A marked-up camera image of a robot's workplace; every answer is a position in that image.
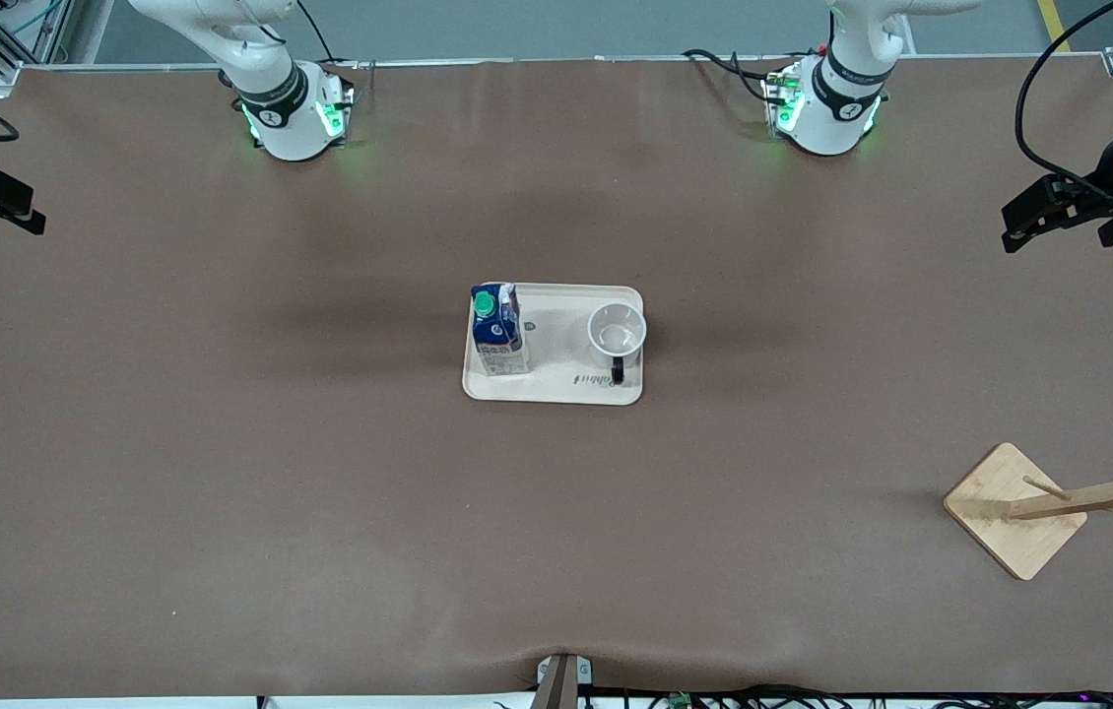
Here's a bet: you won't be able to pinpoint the black base cables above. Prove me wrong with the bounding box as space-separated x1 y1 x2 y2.
683 47 789 104

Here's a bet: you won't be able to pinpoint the white mug with black handle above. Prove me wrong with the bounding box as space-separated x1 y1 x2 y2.
585 302 649 386

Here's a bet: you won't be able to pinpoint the wooden mug rack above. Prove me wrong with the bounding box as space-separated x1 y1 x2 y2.
943 440 1113 581

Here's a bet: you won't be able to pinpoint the blue and white milk carton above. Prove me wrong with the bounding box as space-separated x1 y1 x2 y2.
470 282 532 378

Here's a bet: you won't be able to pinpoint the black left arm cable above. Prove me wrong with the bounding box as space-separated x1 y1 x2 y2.
1014 0 1113 198

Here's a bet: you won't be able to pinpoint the cream rectangular tray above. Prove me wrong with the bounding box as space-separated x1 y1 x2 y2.
462 283 645 406

